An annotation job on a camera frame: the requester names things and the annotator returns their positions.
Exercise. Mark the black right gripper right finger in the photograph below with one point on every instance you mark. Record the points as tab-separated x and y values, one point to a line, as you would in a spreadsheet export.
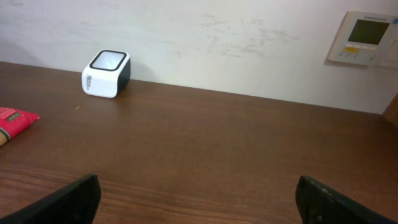
319	204

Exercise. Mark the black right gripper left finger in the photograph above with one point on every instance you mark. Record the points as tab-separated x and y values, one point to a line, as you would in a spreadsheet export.
75	203

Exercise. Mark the orange pasta packet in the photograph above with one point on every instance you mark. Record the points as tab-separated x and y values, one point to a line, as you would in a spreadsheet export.
14	121

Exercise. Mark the white barcode scanner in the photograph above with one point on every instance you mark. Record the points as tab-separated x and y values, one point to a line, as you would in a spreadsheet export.
107	74

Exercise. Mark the brown wooden side panel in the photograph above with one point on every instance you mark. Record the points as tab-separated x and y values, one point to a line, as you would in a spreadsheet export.
390	114

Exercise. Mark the wall thermostat control panel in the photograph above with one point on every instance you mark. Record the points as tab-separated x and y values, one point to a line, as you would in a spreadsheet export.
366	39

